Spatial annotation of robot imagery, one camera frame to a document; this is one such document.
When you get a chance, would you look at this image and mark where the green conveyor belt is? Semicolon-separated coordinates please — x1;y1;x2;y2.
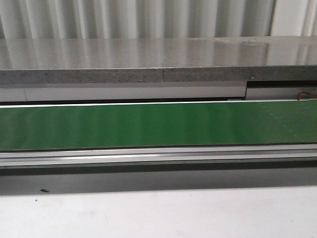
0;100;317;151

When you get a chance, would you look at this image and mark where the white pleated curtain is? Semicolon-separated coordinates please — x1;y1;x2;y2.
0;0;317;39

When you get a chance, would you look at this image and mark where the aluminium conveyor front rail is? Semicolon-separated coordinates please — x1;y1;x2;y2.
0;144;317;167

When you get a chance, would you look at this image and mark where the white conveyor rear rail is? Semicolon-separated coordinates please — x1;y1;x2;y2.
0;98;317;109

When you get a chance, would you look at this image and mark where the red wire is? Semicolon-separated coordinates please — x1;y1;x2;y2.
297;91;317;101

